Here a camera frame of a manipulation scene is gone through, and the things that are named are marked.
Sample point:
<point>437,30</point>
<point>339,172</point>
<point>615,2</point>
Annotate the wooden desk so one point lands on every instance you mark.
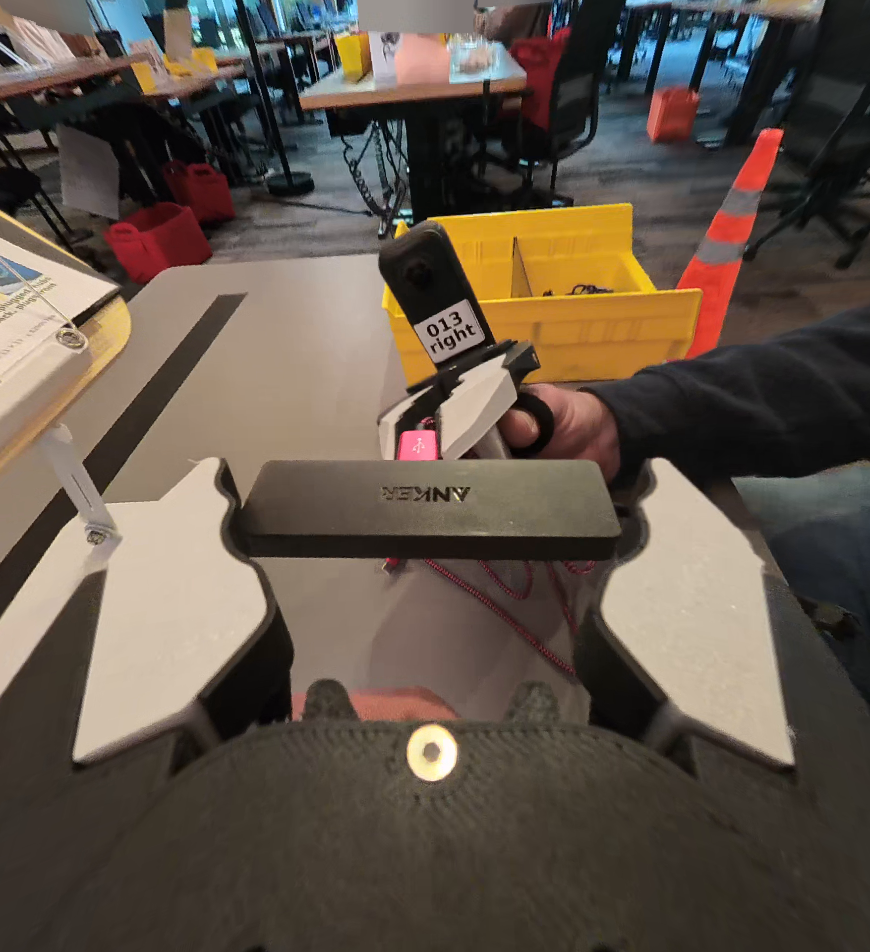
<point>33,78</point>

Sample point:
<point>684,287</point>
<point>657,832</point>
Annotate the small yellow bin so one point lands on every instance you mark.
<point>193,63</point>
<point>145,76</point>

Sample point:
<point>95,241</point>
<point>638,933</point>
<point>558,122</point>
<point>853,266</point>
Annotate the orange fabric bin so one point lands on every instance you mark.
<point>673,115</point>

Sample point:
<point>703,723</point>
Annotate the person's right hand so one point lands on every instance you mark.
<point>583,424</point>

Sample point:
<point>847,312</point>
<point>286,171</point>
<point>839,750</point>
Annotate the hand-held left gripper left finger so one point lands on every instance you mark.
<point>174,617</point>

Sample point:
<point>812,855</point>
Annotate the red fabric bag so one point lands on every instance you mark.
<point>542,74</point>

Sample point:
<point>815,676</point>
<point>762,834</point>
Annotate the red fabric bin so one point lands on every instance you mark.
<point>204,193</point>
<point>159,245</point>

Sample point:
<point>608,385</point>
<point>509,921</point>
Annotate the person's jeans leg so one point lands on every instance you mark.
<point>836,535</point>

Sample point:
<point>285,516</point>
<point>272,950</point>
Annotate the yellow plastic bin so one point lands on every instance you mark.
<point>598,327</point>

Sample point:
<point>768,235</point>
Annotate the white stand with wooden board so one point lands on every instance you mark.
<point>3,297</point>

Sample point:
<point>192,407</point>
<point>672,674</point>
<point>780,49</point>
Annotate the pale-topped desk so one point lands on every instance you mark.
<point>405,93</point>

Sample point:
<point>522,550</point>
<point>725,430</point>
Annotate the white paper sheet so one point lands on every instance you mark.
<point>89,175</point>

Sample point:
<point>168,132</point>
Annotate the orange traffic cone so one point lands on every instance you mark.
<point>732,223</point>

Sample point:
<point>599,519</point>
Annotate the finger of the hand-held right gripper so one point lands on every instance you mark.
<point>391,435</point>
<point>479,405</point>

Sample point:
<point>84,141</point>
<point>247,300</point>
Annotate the clear plastic container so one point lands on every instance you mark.
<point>472,59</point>

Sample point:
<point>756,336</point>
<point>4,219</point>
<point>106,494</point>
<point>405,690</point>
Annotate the black pole with round base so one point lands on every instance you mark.
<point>292,182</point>

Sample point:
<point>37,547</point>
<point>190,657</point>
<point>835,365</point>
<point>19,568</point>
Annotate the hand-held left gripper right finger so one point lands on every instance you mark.
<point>695,625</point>

